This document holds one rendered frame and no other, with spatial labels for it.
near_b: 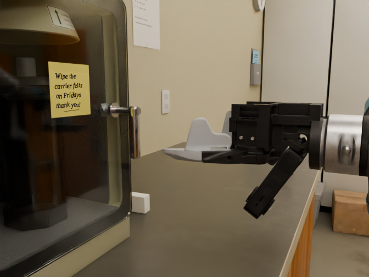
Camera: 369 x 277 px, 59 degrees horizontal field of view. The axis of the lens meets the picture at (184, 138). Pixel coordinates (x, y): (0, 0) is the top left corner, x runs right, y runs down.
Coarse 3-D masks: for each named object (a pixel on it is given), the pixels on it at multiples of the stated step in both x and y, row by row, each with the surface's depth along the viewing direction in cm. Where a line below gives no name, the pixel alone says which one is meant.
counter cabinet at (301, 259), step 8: (312, 200) 139; (312, 208) 142; (312, 216) 146; (304, 224) 113; (312, 224) 150; (304, 232) 116; (304, 240) 118; (296, 248) 96; (304, 248) 121; (296, 256) 97; (304, 256) 123; (296, 264) 99; (304, 264) 126; (288, 272) 84; (296, 272) 101; (304, 272) 128
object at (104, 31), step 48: (0, 0) 37; (48, 0) 43; (96, 0) 51; (0, 48) 38; (48, 48) 44; (96, 48) 52; (0, 96) 38; (48, 96) 44; (96, 96) 52; (0, 144) 38; (48, 144) 45; (96, 144) 53; (0, 192) 39; (48, 192) 45; (96, 192) 54; (0, 240) 39; (48, 240) 46
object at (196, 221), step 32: (160, 160) 131; (160, 192) 93; (192, 192) 93; (224, 192) 93; (288, 192) 93; (160, 224) 72; (192, 224) 72; (224, 224) 72; (256, 224) 72; (288, 224) 72; (128, 256) 58; (160, 256) 58; (192, 256) 58; (224, 256) 58; (256, 256) 58; (288, 256) 59
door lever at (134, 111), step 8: (112, 104) 56; (112, 112) 56; (120, 112) 55; (128, 112) 54; (136, 112) 54; (128, 120) 55; (136, 120) 54; (128, 128) 55; (136, 128) 54; (136, 136) 55; (136, 144) 55; (136, 152) 55
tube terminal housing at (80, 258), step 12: (120, 228) 63; (96, 240) 57; (108, 240) 60; (120, 240) 63; (72, 252) 52; (84, 252) 54; (96, 252) 57; (60, 264) 50; (72, 264) 52; (84, 264) 55; (36, 276) 46; (48, 276) 48; (60, 276) 50
